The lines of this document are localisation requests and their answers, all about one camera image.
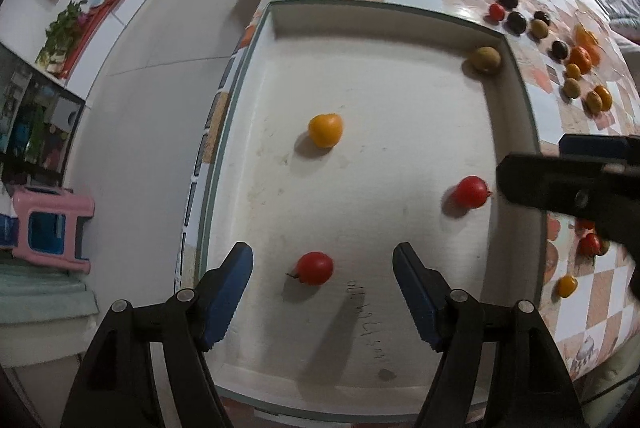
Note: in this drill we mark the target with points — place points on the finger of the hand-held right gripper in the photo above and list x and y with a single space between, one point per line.
545 180
595 148

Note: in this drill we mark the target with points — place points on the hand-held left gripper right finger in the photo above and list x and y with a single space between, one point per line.
416 295

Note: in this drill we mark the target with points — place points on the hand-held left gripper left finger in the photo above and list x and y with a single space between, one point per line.
231 290

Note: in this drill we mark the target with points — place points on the white foam tray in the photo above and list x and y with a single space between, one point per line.
390 133

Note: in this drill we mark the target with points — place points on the yellow orange tomato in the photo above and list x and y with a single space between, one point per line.
325 130

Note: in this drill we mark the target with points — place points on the small brown fruit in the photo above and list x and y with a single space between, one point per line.
593 102
571 87

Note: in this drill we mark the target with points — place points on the small orange kumquat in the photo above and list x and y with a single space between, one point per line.
604 97
573 71
566 286

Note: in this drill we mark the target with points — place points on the small red cherry tomato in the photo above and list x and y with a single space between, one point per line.
585 224

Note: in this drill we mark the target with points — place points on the orange tangerine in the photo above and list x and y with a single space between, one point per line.
585 36
581 58

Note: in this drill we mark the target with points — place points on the green brown kiwi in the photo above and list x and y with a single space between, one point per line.
538 29

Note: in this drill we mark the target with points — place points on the green floor mat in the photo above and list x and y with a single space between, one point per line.
45 295

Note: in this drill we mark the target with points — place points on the pink plastic stool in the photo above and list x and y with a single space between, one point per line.
50 228

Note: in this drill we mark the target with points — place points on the black glass cabinet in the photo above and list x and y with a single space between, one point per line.
35 123

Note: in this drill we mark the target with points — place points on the green potted plant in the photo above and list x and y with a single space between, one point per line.
62 28

